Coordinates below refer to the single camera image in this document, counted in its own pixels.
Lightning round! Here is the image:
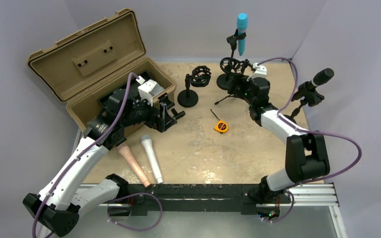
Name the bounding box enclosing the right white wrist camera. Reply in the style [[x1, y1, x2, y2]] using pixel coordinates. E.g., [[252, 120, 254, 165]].
[[246, 63, 267, 81]]

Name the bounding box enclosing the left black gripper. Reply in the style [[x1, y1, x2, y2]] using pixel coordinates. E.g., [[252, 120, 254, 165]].
[[121, 94, 176, 132]]

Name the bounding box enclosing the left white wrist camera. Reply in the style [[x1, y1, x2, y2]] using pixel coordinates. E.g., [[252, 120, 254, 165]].
[[136, 76, 159, 106]]

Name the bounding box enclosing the black round-base shock-mount stand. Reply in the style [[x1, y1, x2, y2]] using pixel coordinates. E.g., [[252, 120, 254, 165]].
[[177, 65, 211, 108]]

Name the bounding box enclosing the blue microphone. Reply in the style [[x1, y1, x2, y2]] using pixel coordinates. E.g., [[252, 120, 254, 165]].
[[237, 13, 248, 56]]

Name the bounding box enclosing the black round-base clip stand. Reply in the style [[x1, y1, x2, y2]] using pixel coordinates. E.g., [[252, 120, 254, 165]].
[[216, 29, 244, 90]]

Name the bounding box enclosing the yellow tape measure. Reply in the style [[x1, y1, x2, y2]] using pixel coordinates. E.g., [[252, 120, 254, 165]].
[[210, 109, 229, 134]]

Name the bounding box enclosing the pink microphone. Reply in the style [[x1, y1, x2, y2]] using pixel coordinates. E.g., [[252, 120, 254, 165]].
[[117, 143, 151, 188]]

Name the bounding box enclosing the white grey-headed microphone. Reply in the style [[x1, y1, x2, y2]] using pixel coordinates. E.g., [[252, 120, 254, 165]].
[[141, 135, 164, 184]]

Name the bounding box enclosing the black tripod shock-mount stand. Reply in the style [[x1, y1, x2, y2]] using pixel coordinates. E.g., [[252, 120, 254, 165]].
[[214, 57, 252, 105]]

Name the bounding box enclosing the grey box inside case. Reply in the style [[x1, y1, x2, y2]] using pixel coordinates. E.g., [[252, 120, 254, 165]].
[[154, 84, 165, 96]]

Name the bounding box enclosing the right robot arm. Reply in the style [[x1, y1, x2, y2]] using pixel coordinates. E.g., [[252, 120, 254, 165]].
[[228, 76, 330, 204]]

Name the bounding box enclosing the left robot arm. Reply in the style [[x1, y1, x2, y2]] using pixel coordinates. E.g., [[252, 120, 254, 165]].
[[23, 89, 185, 237]]

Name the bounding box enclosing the black microphone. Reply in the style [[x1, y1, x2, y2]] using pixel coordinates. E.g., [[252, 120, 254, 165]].
[[311, 68, 334, 88]]

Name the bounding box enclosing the tan plastic tool case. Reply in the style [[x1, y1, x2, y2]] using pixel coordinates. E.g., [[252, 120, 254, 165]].
[[27, 8, 177, 130]]

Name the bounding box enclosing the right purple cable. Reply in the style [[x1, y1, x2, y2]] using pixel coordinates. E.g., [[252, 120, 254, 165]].
[[258, 57, 363, 188]]

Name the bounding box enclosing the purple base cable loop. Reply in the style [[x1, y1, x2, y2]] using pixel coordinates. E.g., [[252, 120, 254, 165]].
[[107, 191, 165, 233]]

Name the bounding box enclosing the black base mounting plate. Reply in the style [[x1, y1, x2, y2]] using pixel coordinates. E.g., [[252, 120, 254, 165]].
[[113, 184, 291, 216]]

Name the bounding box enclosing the black T-shaped adapter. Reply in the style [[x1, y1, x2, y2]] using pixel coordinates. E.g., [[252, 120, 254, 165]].
[[171, 108, 186, 120]]

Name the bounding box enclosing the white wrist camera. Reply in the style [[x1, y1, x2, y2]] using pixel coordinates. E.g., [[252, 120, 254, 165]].
[[136, 76, 159, 106], [246, 63, 267, 81]]

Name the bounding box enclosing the black right-side clip stand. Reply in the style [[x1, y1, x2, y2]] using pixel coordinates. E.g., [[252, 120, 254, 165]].
[[285, 79, 324, 123]]

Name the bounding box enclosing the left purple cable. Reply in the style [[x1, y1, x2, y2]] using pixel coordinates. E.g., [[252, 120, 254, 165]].
[[32, 72, 142, 238]]

